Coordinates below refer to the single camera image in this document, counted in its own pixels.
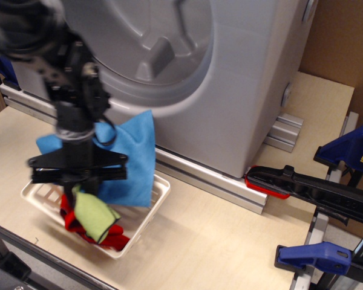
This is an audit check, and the black red bar clamp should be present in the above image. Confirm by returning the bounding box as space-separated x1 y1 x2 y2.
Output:
245 166 363 224

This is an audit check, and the yellow-green cloth black trim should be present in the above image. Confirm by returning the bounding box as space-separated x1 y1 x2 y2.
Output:
72 184 123 244

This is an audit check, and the red cloth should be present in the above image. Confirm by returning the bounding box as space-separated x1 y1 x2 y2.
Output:
60 195 129 251

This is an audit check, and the blue clamp far left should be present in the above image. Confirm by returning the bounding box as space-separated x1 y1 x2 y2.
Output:
0 57 21 91

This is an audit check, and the blue Irwin clamp upper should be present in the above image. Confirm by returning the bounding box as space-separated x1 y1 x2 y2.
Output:
313 126 363 172

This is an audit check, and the black table frame bar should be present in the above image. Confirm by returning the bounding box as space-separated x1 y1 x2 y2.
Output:
0 226 114 289

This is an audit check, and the short aluminium extrusion piece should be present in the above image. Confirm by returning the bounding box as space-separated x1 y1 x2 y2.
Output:
264 113 304 153

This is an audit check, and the grey toy washing machine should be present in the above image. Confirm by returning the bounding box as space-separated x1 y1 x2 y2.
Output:
2 0 319 179

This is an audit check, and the white plastic laundry basket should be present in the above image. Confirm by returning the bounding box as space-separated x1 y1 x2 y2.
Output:
21 175 171 260

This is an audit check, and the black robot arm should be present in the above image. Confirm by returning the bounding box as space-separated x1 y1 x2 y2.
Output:
0 1 128 205

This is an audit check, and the large blue cloth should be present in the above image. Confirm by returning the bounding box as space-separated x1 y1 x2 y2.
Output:
44 111 155 207

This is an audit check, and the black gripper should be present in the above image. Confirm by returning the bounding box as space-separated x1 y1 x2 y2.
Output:
28 137 128 208

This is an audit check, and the aluminium extrusion rail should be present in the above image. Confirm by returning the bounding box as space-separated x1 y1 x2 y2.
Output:
0 84 267 214

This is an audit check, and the blue clamp handle lower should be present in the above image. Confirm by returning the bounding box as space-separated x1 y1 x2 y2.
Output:
274 242 363 283

